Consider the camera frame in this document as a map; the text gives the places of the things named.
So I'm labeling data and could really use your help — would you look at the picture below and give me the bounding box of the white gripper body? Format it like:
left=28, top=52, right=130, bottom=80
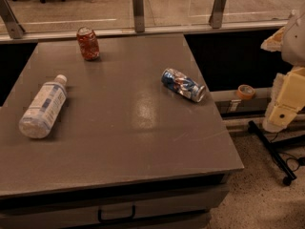
left=281, top=4, right=305, bottom=66

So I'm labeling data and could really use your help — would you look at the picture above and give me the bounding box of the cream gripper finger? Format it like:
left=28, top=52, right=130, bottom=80
left=262, top=67, right=305, bottom=133
left=260, top=27, right=285, bottom=52

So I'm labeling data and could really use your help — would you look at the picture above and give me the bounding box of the blue silver redbull can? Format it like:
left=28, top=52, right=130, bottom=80
left=161, top=68, right=206, bottom=103

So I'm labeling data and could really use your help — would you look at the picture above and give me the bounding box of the red soda can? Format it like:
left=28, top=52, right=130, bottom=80
left=76, top=27, right=100, bottom=61

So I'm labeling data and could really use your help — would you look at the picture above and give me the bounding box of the orange tape roll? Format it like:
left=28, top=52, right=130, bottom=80
left=236, top=84, right=255, bottom=100

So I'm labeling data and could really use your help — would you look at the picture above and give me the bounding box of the black wheeled stand leg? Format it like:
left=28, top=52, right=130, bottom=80
left=248, top=121, right=305, bottom=186

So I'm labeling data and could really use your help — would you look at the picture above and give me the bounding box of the grey cabinet drawer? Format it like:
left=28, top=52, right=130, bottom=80
left=0, top=184, right=229, bottom=229

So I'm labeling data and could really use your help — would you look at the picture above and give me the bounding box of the clear plastic water bottle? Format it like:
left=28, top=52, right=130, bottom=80
left=19, top=74, right=68, bottom=139

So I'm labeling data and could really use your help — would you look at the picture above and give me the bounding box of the right metal glass bracket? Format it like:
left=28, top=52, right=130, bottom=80
left=209, top=0, right=227, bottom=29

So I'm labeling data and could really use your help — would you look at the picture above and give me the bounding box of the metal glass bracket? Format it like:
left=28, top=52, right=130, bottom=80
left=0, top=0, right=25, bottom=39
left=209, top=0, right=227, bottom=29
left=132, top=0, right=145, bottom=32

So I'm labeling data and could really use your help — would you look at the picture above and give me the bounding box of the middle metal glass bracket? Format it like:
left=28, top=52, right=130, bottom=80
left=132, top=0, right=145, bottom=32

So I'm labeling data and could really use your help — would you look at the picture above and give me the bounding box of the black drawer handle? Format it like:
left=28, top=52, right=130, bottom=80
left=97, top=205, right=136, bottom=224

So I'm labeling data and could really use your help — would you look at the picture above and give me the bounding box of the left metal glass bracket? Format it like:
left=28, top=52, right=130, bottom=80
left=0, top=0, right=25, bottom=39

